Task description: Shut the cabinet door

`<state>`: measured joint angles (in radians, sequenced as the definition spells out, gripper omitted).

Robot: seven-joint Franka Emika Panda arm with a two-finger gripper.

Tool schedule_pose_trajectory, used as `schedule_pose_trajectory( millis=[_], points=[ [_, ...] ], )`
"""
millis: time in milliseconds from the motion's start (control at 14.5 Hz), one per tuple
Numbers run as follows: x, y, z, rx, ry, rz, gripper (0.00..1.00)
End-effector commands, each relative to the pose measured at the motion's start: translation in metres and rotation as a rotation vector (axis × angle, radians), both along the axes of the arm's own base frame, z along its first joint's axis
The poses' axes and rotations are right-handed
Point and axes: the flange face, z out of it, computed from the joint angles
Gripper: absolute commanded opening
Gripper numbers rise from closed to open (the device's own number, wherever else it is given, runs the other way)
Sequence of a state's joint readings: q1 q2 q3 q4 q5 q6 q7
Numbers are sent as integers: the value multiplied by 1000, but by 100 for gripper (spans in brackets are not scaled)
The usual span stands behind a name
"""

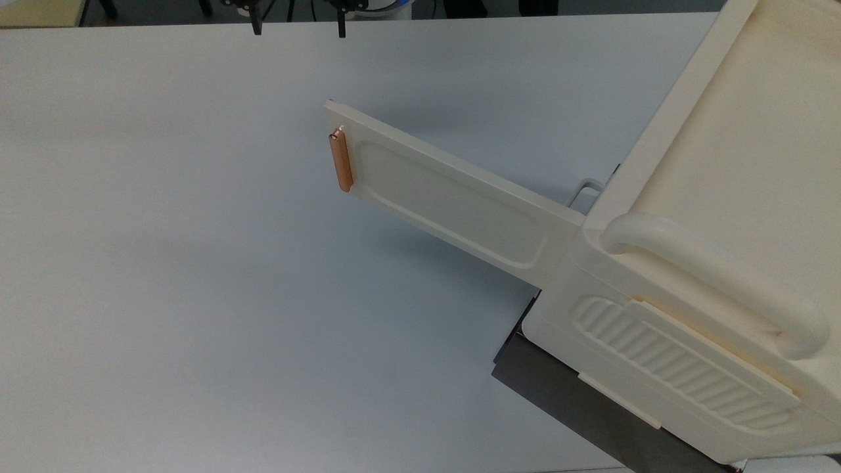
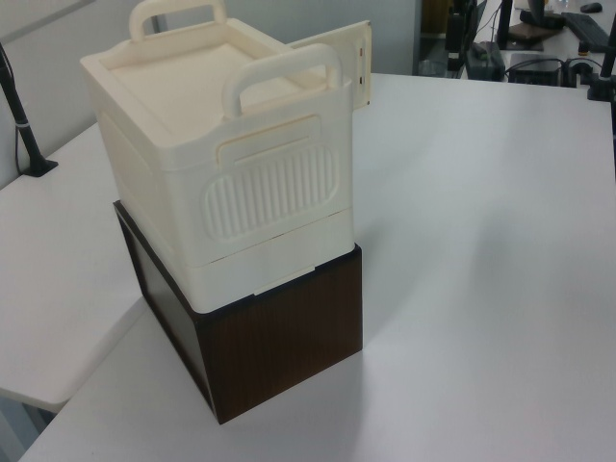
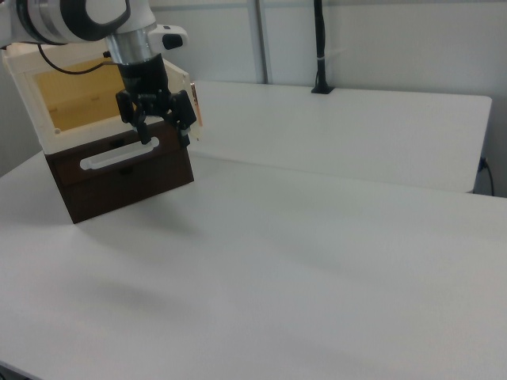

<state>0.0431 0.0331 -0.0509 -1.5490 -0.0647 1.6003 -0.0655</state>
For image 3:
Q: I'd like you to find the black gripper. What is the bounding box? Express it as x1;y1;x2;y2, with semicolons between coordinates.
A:
115;54;198;150

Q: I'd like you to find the cream cabinet door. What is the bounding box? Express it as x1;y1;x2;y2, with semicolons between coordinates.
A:
162;59;207;144

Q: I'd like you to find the cream plastic cabinet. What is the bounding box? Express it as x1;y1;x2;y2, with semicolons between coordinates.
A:
1;42;189;156

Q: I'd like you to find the dark brown wooden drawer box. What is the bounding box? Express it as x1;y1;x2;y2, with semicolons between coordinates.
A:
44;118;196;226

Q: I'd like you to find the white drawer handle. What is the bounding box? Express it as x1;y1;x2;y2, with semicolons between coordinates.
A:
79;136;161;173

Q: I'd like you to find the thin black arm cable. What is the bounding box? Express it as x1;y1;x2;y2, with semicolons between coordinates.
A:
36;43;120;75

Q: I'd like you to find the grey partition post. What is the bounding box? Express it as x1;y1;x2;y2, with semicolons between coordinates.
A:
250;0;275;86

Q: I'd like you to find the black camera pole with clamp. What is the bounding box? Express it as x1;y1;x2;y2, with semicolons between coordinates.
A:
310;0;336;95

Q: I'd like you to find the black cable at table edge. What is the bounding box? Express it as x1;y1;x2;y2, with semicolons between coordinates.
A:
478;155;497;196

